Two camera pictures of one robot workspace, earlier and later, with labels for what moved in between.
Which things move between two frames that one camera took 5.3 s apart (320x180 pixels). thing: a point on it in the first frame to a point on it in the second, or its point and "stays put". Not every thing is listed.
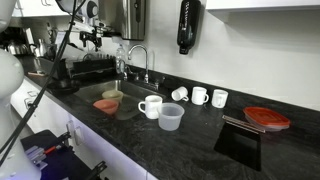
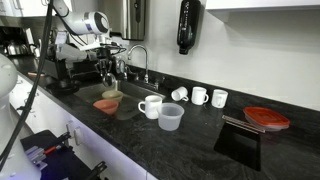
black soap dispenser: [188, 25] stays put
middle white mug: [199, 95] stays put
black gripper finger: [84, 41] to [100, 70]
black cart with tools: [52, 158] stays put
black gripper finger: [98, 43] to [111, 72]
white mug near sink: [151, 106] stays put
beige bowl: [113, 95] stays put
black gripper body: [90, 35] to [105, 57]
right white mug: [219, 98] stays put
